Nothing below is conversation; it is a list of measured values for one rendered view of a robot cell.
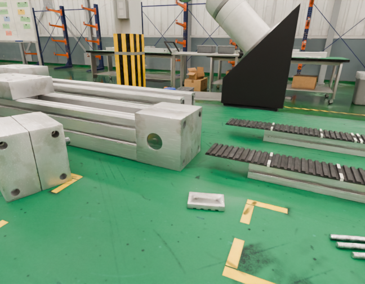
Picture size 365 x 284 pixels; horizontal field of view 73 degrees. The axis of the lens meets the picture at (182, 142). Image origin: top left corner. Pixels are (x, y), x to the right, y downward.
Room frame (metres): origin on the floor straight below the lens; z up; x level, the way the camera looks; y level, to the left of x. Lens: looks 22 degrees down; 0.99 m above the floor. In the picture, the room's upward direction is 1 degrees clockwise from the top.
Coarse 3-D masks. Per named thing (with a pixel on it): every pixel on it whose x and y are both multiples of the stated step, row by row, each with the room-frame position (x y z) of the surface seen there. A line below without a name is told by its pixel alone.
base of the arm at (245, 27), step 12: (240, 0) 0.99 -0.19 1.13; (228, 12) 0.98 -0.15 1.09; (240, 12) 0.97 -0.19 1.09; (252, 12) 0.98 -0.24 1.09; (228, 24) 0.99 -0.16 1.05; (240, 24) 0.97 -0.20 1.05; (252, 24) 0.96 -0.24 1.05; (264, 24) 0.97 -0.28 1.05; (276, 24) 0.93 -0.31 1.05; (240, 36) 0.97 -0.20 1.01; (252, 36) 0.95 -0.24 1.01; (264, 36) 0.91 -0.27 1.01; (252, 48) 0.92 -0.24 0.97; (240, 60) 0.97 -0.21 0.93
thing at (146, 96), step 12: (60, 84) 0.78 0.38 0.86; (72, 84) 0.83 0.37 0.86; (84, 84) 0.81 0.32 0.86; (96, 84) 0.79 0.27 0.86; (108, 84) 0.79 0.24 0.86; (84, 96) 0.72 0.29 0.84; (96, 96) 0.71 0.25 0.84; (108, 96) 0.70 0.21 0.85; (120, 96) 0.67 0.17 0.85; (132, 96) 0.65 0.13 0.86; (144, 96) 0.63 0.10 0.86; (156, 96) 0.62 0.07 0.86; (168, 96) 0.61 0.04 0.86; (180, 96) 0.62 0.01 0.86; (192, 96) 0.67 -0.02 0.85
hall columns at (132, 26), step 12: (132, 0) 3.80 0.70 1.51; (132, 12) 3.78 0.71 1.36; (120, 24) 3.94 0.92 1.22; (132, 24) 3.77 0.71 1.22; (120, 36) 3.78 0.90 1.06; (132, 36) 3.72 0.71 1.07; (120, 48) 3.78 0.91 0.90; (132, 48) 3.71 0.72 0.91; (120, 60) 3.79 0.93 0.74; (132, 60) 3.71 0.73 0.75; (144, 60) 3.98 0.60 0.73; (120, 72) 3.80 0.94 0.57; (132, 72) 3.71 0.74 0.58; (144, 72) 3.97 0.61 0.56; (120, 84) 3.80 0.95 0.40; (132, 84) 3.72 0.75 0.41; (144, 84) 3.96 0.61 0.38
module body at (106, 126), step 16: (48, 96) 0.61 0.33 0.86; (64, 96) 0.59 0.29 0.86; (80, 96) 0.60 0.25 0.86; (0, 112) 0.58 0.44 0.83; (16, 112) 0.55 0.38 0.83; (32, 112) 0.53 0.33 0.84; (48, 112) 0.52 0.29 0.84; (64, 112) 0.49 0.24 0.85; (80, 112) 0.47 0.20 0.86; (96, 112) 0.46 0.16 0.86; (112, 112) 0.46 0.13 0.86; (128, 112) 0.51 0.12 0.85; (64, 128) 0.51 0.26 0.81; (80, 128) 0.47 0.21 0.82; (96, 128) 0.46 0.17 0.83; (112, 128) 0.44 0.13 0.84; (128, 128) 0.43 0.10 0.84; (80, 144) 0.48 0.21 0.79; (96, 144) 0.46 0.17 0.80; (112, 144) 0.44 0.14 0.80; (128, 144) 0.43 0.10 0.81
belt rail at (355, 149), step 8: (264, 136) 0.54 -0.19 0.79; (272, 136) 0.54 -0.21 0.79; (280, 136) 0.53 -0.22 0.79; (288, 136) 0.52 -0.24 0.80; (296, 136) 0.51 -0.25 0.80; (304, 136) 0.51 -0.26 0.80; (312, 136) 0.50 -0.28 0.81; (288, 144) 0.52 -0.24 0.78; (296, 144) 0.51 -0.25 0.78; (304, 144) 0.50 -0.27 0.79; (312, 144) 0.50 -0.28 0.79; (320, 144) 0.49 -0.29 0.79; (328, 144) 0.49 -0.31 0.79; (336, 144) 0.49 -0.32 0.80; (344, 144) 0.47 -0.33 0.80; (352, 144) 0.47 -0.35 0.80; (360, 144) 0.46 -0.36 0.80; (336, 152) 0.48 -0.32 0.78; (344, 152) 0.47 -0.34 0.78; (352, 152) 0.47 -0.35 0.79; (360, 152) 0.46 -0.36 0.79
